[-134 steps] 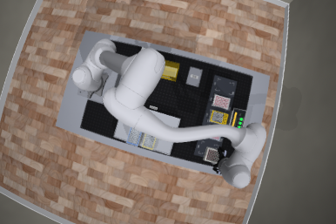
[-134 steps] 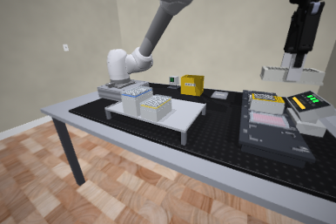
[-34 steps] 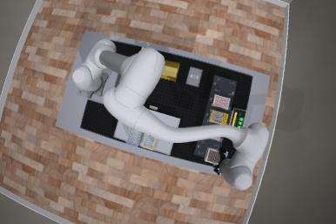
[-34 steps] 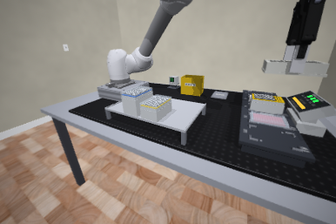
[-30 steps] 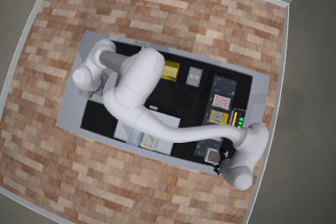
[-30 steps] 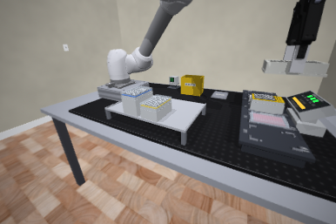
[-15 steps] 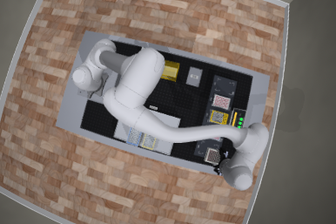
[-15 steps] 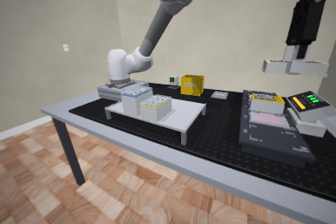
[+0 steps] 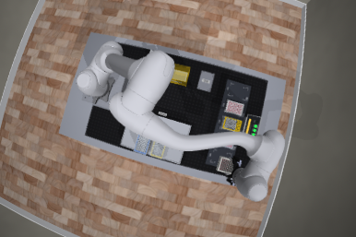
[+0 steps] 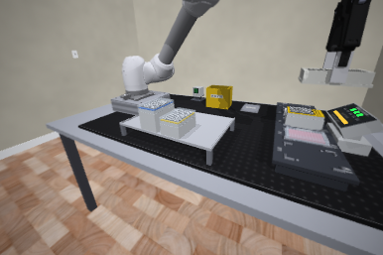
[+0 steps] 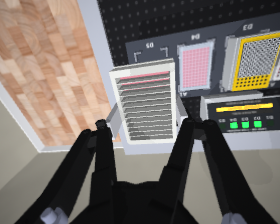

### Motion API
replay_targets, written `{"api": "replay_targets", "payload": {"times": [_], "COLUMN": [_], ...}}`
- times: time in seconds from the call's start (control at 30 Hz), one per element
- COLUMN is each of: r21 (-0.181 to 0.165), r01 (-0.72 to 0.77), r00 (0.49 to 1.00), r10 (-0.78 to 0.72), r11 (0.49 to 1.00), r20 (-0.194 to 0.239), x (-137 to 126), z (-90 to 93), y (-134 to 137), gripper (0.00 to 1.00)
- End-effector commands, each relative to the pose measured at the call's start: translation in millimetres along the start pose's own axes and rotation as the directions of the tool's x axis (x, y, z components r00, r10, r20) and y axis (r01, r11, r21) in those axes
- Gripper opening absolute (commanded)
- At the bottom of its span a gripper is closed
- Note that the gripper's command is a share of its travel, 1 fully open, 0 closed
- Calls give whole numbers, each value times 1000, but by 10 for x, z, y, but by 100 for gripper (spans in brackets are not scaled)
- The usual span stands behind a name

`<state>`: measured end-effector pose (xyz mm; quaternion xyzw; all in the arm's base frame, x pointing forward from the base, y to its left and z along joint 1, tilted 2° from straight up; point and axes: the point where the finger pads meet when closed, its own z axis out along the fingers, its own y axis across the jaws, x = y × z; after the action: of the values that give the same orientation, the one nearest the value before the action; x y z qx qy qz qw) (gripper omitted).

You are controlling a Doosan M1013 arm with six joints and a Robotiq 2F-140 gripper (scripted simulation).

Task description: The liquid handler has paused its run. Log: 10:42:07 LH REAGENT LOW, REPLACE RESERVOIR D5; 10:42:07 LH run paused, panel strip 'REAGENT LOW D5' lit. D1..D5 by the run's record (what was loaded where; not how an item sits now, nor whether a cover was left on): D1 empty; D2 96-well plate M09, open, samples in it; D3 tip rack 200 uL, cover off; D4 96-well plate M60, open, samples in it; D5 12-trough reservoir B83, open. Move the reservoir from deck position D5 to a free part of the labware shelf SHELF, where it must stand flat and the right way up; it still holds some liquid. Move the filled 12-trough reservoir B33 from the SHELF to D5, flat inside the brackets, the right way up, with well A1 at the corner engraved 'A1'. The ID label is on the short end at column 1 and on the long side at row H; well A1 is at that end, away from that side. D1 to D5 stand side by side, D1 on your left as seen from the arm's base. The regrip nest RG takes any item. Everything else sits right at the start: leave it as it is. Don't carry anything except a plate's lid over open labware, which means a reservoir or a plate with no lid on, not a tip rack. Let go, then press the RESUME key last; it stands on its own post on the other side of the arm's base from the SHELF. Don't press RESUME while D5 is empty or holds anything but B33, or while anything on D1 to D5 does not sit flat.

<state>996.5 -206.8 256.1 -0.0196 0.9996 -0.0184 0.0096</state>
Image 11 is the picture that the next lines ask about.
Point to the pink and pale blue well plate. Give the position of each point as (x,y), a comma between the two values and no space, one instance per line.
(195,66)

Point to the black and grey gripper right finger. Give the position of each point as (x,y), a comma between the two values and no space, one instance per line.
(237,202)

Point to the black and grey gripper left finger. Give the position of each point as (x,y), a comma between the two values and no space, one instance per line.
(58,199)

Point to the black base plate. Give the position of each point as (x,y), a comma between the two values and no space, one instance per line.
(131,20)

